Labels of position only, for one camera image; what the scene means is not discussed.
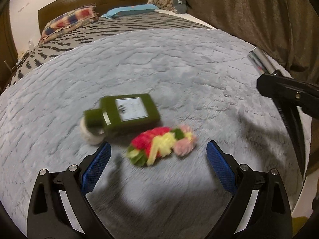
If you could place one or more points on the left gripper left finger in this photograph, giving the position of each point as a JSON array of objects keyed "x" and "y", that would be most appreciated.
[{"x": 47, "y": 217}]

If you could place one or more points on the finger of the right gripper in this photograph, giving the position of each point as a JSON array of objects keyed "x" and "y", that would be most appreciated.
[{"x": 297, "y": 93}]

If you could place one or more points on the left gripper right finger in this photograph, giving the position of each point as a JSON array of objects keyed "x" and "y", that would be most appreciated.
[{"x": 271, "y": 215}]

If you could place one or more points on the black tube with silver cap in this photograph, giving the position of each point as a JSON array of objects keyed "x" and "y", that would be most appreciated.
[{"x": 261, "y": 63}]

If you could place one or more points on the green bottle with white label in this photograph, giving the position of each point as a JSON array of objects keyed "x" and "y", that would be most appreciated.
[{"x": 129, "y": 112}]

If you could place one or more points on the white tape roll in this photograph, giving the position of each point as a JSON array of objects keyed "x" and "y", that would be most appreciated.
[{"x": 92, "y": 136}]

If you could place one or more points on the brown curtain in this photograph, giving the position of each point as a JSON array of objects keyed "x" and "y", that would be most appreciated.
[{"x": 287, "y": 30}]

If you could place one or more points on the colourful plush flower toy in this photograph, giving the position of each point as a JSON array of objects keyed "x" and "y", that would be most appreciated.
[{"x": 160, "y": 142}]

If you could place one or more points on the dark wooden wardrobe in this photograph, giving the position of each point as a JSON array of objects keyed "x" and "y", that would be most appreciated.
[{"x": 8, "y": 52}]

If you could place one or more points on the black striped grey bedspread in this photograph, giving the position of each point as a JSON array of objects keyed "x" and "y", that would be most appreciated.
[{"x": 104, "y": 27}]

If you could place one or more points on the plaid red blue pillow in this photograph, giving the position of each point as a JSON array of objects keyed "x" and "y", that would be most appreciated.
[{"x": 68, "y": 22}]

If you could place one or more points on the light blue pillow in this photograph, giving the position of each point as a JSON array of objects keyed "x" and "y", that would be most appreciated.
[{"x": 130, "y": 10}]

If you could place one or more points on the white wall plug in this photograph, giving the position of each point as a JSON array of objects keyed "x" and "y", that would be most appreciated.
[{"x": 30, "y": 45}]

